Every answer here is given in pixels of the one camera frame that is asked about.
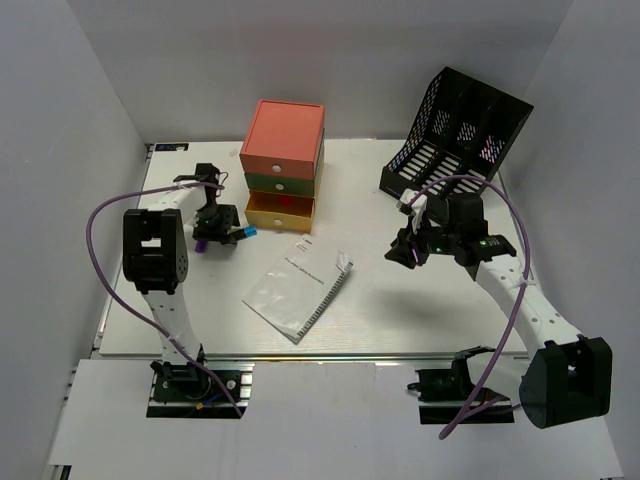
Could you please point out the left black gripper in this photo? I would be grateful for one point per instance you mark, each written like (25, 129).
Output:
(230, 218)

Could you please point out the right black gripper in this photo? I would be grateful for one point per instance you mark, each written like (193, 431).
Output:
(402, 250)

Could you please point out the black purple highlighter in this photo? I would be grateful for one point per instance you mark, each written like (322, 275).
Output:
(201, 246)

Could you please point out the black blue highlighter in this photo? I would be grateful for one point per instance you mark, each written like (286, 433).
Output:
(245, 233)

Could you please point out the yellow bottom drawer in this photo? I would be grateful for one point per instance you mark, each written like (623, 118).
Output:
(264, 211)

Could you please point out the green drawer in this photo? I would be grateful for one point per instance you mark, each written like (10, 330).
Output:
(280, 185)

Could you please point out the white safety instructions booklet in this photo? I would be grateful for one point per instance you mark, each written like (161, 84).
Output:
(298, 289)

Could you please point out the orange top drawer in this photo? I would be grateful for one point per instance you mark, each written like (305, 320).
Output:
(283, 139)

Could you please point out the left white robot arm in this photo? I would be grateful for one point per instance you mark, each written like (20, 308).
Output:
(156, 252)

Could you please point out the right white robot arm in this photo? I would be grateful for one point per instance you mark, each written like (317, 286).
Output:
(569, 375)

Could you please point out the black label sticker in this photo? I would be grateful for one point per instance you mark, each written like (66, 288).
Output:
(171, 147)

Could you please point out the black file organizer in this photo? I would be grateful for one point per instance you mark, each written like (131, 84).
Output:
(463, 127)

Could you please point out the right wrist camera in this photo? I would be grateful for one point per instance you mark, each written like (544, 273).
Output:
(413, 204)

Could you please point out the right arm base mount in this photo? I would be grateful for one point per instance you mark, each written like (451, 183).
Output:
(442, 391)

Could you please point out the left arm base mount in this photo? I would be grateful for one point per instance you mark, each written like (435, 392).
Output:
(186, 392)

